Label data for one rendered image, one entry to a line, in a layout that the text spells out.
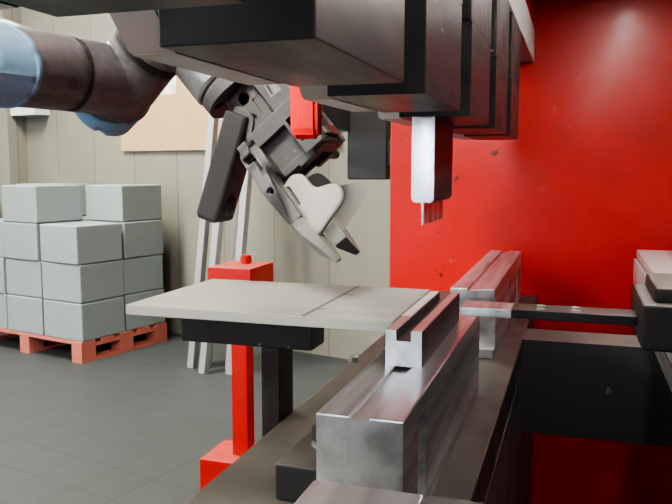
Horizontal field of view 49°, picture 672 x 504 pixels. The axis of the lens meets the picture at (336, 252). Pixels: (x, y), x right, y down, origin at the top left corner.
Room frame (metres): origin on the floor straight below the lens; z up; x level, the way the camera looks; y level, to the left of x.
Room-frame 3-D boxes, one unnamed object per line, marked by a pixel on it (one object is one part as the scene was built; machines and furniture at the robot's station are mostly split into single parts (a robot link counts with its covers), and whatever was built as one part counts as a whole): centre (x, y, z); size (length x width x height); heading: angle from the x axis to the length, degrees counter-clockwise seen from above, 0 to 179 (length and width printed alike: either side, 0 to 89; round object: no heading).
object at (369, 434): (0.65, -0.07, 0.92); 0.39 x 0.06 x 0.10; 162
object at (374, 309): (0.75, 0.05, 1.00); 0.26 x 0.18 x 0.01; 72
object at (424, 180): (0.71, -0.09, 1.13); 0.10 x 0.02 x 0.10; 162
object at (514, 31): (1.11, -0.22, 1.26); 0.15 x 0.09 x 0.17; 162
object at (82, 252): (4.82, 1.75, 0.52); 1.04 x 0.70 x 1.03; 59
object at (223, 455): (2.58, 0.33, 0.42); 0.25 x 0.20 x 0.83; 72
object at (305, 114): (0.58, 0.02, 1.20); 0.04 x 0.02 x 0.10; 72
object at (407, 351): (0.69, -0.09, 0.99); 0.20 x 0.03 x 0.03; 162
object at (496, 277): (1.23, -0.26, 0.92); 0.50 x 0.06 x 0.10; 162
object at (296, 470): (0.69, -0.02, 0.89); 0.30 x 0.05 x 0.03; 162
